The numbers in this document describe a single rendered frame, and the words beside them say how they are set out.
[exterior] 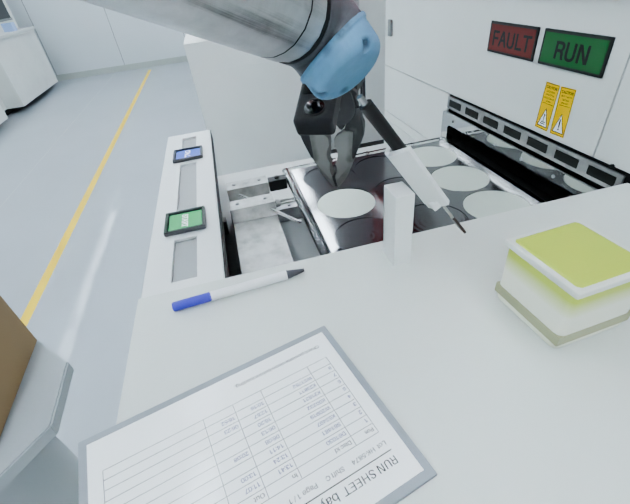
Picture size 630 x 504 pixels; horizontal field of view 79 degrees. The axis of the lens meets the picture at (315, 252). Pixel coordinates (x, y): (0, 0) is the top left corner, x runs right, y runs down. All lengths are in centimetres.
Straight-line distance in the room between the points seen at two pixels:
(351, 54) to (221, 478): 33
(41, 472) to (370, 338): 53
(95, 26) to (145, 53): 85
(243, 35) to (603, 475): 36
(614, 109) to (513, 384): 43
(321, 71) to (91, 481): 35
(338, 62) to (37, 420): 54
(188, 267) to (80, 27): 832
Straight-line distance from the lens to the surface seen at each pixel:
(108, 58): 871
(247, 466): 30
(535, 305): 36
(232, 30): 28
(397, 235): 39
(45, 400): 63
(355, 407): 31
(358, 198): 67
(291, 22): 30
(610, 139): 66
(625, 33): 65
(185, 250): 52
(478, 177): 75
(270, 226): 66
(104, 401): 173
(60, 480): 77
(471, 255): 44
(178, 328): 40
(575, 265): 35
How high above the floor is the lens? 123
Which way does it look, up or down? 37 degrees down
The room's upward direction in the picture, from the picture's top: 7 degrees counter-clockwise
